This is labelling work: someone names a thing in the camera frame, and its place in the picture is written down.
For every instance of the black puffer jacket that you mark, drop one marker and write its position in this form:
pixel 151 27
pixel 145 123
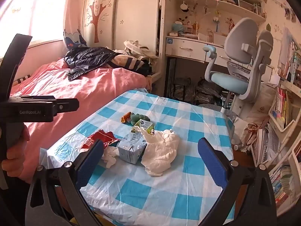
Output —
pixel 87 58

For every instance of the beige canvas bag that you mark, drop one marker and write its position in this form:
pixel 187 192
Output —
pixel 136 46

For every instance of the pink duvet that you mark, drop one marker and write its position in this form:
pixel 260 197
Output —
pixel 82 89

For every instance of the blue white milk carton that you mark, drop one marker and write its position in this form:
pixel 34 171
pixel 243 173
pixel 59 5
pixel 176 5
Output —
pixel 130 150

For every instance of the curled orange peel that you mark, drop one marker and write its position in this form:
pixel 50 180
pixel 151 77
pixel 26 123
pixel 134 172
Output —
pixel 125 117

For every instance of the black metal stool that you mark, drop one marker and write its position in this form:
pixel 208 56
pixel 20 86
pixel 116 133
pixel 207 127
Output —
pixel 181 82

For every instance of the light blue desk ornament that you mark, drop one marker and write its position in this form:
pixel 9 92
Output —
pixel 178 27

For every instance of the blue whale print decoration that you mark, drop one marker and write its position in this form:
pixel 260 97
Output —
pixel 73 38

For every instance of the striped pillow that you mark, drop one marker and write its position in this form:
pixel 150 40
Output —
pixel 22 79

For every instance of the white desk with drawers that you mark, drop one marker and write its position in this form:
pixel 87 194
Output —
pixel 185 48

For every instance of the tan navy striped blanket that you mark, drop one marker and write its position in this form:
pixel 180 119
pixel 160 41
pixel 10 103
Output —
pixel 131 63

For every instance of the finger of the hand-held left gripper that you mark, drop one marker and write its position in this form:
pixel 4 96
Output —
pixel 68 104

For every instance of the black plastic bags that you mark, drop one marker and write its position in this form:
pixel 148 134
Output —
pixel 209 91

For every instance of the white cloth bag with logo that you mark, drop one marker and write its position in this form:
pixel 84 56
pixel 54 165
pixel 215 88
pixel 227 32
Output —
pixel 258 113

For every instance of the red snack wrapper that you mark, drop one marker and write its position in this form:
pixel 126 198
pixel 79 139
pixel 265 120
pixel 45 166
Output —
pixel 98 136

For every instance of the row of books in rack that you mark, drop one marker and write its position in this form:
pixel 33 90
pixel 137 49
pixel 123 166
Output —
pixel 281 103

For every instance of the stack of papers and folders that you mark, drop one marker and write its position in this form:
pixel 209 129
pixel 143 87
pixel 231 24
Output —
pixel 268 143

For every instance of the large white tissue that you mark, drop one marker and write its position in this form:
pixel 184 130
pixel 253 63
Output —
pixel 160 153

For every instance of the person's left hand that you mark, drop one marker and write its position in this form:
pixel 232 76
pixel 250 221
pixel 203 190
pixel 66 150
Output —
pixel 16 162

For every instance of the small white tissue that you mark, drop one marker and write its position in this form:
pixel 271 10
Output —
pixel 109 157

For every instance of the green plush toy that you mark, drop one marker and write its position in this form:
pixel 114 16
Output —
pixel 135 118

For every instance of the tall white book rack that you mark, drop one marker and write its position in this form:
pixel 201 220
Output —
pixel 295 169

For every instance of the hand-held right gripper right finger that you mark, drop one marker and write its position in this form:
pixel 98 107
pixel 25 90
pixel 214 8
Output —
pixel 211 163

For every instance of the row of tall upright books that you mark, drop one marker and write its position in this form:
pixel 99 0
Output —
pixel 291 61

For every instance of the blue white checkered tablecloth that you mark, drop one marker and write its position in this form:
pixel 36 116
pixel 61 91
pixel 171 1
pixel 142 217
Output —
pixel 152 193

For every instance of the window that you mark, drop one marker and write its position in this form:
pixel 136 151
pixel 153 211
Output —
pixel 42 16

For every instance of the grey blue desk chair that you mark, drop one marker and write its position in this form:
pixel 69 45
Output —
pixel 237 35

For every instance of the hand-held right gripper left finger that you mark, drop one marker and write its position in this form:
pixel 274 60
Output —
pixel 90 163

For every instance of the green white juice carton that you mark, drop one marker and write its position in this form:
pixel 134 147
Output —
pixel 144 124

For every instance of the white wardrobe with tree decal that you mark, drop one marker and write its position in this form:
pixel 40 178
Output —
pixel 131 16

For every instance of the stack of books on floor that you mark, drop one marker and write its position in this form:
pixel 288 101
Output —
pixel 281 186

